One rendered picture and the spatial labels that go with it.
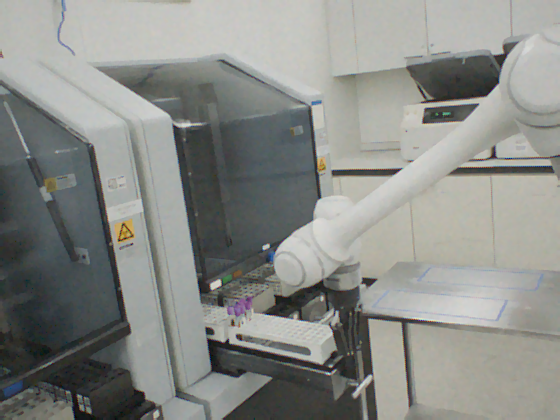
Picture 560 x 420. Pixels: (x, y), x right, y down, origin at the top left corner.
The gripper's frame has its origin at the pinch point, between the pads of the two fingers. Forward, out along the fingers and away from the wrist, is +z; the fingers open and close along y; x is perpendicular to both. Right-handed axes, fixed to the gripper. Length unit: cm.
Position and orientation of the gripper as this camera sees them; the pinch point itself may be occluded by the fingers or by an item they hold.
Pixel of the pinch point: (351, 364)
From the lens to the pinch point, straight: 142.1
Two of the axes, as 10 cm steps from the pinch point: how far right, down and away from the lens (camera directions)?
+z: 1.2, 9.7, 2.1
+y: -5.8, 2.4, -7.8
